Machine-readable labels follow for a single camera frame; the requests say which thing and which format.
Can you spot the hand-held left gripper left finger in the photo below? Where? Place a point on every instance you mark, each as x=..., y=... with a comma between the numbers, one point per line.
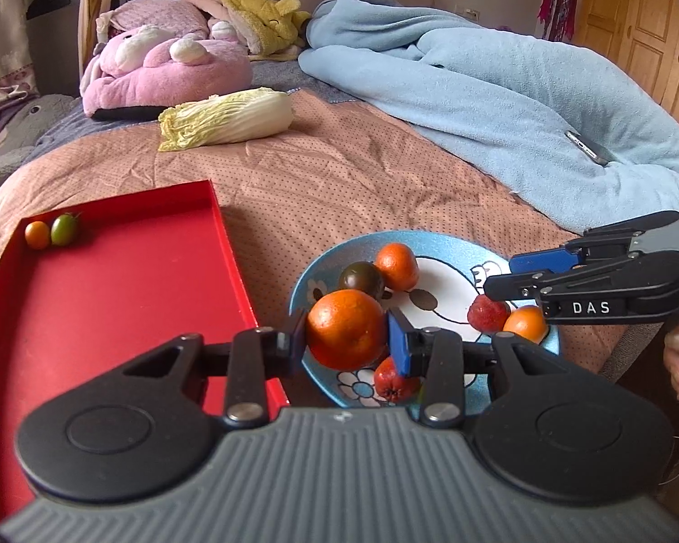
x=292, y=345

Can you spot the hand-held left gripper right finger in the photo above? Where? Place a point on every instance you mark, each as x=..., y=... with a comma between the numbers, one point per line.
x=399, y=345

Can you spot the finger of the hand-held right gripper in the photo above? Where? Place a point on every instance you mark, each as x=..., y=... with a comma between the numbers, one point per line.
x=543, y=260
x=520, y=285

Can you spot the small orange kumquat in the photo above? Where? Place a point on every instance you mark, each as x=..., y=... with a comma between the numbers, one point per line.
x=525, y=325

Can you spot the orange mandarin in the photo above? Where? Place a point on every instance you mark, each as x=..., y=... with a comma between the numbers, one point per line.
x=397, y=267
x=345, y=331

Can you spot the blue cartoon print plate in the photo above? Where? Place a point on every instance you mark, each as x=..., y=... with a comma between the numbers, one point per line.
x=458, y=260

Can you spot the red rectangular tray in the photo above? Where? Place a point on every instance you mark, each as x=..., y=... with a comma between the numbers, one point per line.
x=119, y=294

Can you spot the dark brown tomato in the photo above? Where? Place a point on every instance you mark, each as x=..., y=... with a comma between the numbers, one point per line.
x=361, y=278

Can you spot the smartphone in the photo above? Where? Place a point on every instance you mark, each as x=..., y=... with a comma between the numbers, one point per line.
x=591, y=149

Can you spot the light blue fleece blanket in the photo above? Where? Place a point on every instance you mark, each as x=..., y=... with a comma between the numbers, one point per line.
x=486, y=96

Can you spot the napa cabbage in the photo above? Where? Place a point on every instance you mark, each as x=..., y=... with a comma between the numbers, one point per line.
x=232, y=119

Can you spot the wooden wardrobe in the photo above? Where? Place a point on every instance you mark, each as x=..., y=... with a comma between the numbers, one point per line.
x=645, y=28

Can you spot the green cherry tomato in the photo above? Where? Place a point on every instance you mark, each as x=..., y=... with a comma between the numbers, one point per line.
x=65, y=229

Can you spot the grey bedsheet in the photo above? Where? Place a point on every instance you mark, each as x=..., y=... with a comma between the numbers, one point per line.
x=283, y=76

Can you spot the small orange cherry tomato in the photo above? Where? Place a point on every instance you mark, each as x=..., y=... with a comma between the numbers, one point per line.
x=37, y=235

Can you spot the pink plush toy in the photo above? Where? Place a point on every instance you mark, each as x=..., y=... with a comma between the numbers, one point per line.
x=164, y=68

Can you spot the yellow plush toy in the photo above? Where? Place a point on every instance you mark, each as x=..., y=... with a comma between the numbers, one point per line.
x=260, y=17

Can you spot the grey plush toy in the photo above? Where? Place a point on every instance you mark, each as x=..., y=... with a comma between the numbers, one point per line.
x=22, y=136

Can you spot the white wall socket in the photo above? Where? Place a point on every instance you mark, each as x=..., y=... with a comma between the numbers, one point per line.
x=468, y=12

